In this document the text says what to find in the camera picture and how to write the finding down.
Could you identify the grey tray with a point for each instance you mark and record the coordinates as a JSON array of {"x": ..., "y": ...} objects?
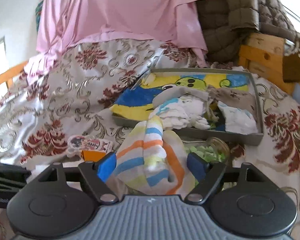
[{"x": 135, "y": 104}]

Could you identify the brown quilted down jacket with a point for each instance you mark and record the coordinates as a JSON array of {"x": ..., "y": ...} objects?
[{"x": 226, "y": 23}]

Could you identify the striped pastel towel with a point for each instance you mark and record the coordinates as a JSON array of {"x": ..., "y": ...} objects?
[{"x": 151, "y": 161}]

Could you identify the pink hanging sheet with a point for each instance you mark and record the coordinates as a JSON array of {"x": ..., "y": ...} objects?
[{"x": 66, "y": 23}]

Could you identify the white blue patterned cloth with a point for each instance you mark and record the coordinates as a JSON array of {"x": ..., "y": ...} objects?
[{"x": 237, "y": 120}]

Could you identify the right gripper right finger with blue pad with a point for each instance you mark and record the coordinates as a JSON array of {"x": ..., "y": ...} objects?
[{"x": 208, "y": 175}]

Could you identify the wooden bed rail left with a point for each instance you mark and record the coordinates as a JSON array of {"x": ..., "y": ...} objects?
[{"x": 7, "y": 77}]

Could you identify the brown printed t-shirt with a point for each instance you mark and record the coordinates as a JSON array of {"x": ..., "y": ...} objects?
[{"x": 291, "y": 68}]

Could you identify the wooden bunk bed frame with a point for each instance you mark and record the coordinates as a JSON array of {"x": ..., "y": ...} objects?
[{"x": 263, "y": 55}]

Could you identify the orange white box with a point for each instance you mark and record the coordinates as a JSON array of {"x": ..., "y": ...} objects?
[{"x": 94, "y": 156}]

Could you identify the floral satin bedspread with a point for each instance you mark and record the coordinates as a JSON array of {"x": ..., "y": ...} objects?
[{"x": 77, "y": 96}]

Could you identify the white gauze cloth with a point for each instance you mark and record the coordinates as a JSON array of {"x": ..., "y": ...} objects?
[{"x": 182, "y": 112}]

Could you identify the grey sock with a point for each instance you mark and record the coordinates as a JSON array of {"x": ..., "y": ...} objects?
[{"x": 177, "y": 92}]

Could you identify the beige printed cloth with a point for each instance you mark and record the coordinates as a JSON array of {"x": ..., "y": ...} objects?
[{"x": 234, "y": 98}]

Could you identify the small cartoon pouch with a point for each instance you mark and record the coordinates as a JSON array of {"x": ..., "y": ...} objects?
[{"x": 78, "y": 143}]

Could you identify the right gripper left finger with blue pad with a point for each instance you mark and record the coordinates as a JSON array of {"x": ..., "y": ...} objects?
[{"x": 94, "y": 177}]

